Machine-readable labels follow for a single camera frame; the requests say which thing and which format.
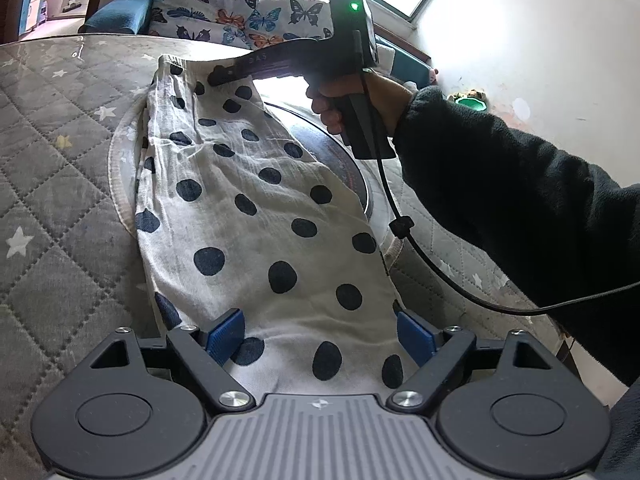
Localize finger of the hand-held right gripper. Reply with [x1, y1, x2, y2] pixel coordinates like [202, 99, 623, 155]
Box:
[207, 56, 255, 87]

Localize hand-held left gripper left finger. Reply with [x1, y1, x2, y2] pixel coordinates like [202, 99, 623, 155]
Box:
[89, 308, 254, 409]

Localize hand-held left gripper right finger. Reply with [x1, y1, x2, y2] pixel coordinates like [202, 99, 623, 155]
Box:
[386, 309, 552, 409]

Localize white polka dot pants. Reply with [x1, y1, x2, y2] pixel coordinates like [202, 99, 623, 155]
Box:
[134, 55, 419, 394]

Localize person's right forearm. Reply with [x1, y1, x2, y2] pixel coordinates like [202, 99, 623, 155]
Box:
[391, 85, 640, 387]

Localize person's right hand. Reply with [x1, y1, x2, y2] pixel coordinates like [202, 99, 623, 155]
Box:
[305, 71, 417, 137]

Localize butterfly print cushion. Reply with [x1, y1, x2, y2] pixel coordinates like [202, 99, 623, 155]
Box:
[147, 0, 337, 52]

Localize round turntable disc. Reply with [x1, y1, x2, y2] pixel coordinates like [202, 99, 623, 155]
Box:
[262, 101, 374, 222]

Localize blue sofa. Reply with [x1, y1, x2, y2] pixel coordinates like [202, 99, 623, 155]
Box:
[79, 0, 432, 82]

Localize grey quilted star table cover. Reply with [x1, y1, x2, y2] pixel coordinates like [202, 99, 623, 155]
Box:
[0, 34, 581, 480]

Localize black cable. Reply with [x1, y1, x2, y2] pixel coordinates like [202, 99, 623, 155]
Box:
[352, 30, 640, 318]

